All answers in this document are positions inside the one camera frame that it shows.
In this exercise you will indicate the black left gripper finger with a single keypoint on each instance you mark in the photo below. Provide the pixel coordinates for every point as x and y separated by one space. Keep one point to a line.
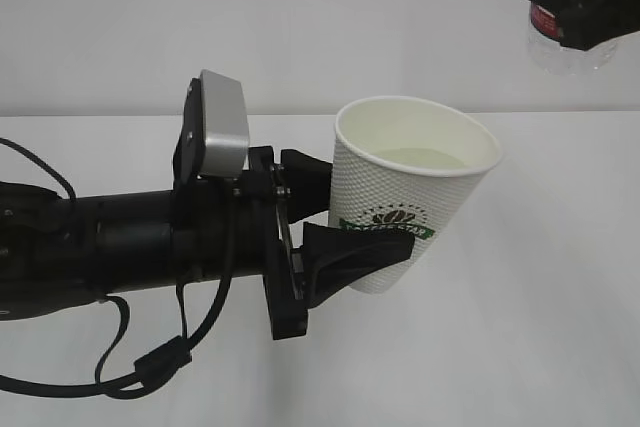
309 182
334 258

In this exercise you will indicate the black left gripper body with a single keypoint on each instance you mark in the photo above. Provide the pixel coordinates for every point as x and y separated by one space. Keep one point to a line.
264 241

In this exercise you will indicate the clear water bottle red label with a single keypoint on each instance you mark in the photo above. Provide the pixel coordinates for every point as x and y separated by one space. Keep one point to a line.
556 59

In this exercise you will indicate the white paper cup green logo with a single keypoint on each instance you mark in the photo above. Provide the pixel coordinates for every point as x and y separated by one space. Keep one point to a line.
405 163

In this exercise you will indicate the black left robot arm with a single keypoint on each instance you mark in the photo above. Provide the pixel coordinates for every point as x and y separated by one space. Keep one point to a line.
60 253

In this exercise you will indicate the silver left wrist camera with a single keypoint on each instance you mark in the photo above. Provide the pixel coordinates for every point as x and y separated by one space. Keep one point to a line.
214 137

